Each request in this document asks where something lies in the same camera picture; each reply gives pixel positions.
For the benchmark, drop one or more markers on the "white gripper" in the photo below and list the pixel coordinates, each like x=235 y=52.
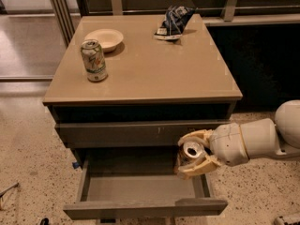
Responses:
x=225 y=144

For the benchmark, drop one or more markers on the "orange soda can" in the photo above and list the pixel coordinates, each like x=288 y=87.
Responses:
x=190 y=155

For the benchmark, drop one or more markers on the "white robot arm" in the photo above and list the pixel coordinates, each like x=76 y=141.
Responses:
x=277 y=138

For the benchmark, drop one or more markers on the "open middle drawer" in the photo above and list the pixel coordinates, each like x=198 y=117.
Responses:
x=139 y=182

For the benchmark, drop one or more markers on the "grey drawer cabinet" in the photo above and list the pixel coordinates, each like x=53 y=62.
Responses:
x=148 y=79

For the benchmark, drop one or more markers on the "closed top drawer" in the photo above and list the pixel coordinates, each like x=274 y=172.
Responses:
x=129 y=134

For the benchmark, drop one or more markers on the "green white soda can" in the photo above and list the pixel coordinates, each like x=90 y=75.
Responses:
x=93 y=60

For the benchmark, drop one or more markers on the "white object on floor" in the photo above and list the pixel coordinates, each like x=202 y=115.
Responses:
x=291 y=219

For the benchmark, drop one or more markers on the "blue tape piece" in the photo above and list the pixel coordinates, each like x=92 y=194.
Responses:
x=75 y=165

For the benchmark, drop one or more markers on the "blue chip bag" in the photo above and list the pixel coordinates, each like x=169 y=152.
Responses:
x=174 y=23

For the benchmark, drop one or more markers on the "white bowl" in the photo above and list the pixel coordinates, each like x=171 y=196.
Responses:
x=108 y=39

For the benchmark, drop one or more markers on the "small black floor object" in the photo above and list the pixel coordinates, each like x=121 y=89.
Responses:
x=44 y=221

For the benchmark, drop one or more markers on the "metal rod on floor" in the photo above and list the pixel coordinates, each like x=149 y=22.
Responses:
x=5 y=191

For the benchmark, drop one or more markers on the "metal shelf frame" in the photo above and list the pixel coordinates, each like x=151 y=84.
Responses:
x=215 y=12

